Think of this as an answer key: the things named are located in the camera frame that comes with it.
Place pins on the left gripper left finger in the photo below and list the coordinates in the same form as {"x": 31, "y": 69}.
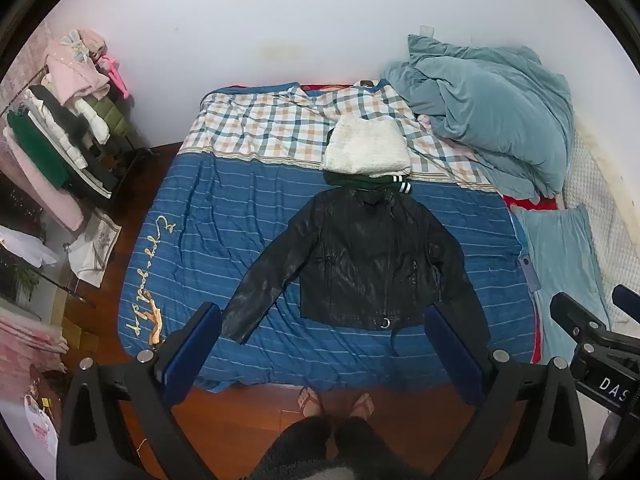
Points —
{"x": 94, "y": 441}

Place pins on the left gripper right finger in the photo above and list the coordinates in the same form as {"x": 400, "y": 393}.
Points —
{"x": 538, "y": 403}

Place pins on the black leather jacket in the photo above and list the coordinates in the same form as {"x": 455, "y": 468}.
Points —
{"x": 370, "y": 260}

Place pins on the clothes rack with garments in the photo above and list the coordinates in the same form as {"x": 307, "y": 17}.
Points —
{"x": 65, "y": 136}

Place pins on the white plastic bag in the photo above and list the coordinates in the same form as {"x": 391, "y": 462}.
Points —
{"x": 41, "y": 425}

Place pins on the pink patterned fabric stack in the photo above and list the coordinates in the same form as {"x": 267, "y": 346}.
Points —
{"x": 25, "y": 342}

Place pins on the purple phone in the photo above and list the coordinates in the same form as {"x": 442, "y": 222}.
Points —
{"x": 529, "y": 272}

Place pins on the teal pillow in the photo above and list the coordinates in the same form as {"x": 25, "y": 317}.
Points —
{"x": 559, "y": 242}

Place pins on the white embroidered cloth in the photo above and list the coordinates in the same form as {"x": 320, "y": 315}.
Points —
{"x": 88, "y": 255}

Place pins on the red under sheet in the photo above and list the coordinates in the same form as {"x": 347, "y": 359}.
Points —
{"x": 543, "y": 204}

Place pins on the blue striped bed sheet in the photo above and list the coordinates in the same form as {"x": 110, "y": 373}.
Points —
{"x": 212, "y": 218}

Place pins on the white dotted mattress pad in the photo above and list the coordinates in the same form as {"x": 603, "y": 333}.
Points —
{"x": 593, "y": 182}

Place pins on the person's right foot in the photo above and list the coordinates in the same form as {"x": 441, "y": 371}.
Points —
{"x": 363, "y": 407}

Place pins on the person's foot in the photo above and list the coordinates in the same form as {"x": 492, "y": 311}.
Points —
{"x": 309, "y": 403}
{"x": 363, "y": 407}

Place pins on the person's dark trousers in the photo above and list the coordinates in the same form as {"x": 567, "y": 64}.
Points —
{"x": 312, "y": 449}

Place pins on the person's left foot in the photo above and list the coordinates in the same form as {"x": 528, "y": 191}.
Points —
{"x": 309, "y": 403}

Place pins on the teal crumpled duvet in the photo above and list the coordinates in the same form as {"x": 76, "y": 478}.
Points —
{"x": 501, "y": 103}

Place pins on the white fleece folded garment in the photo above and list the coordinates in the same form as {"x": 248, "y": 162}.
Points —
{"x": 366, "y": 147}

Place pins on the plaid checked blanket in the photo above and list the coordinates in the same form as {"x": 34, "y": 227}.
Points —
{"x": 289, "y": 125}

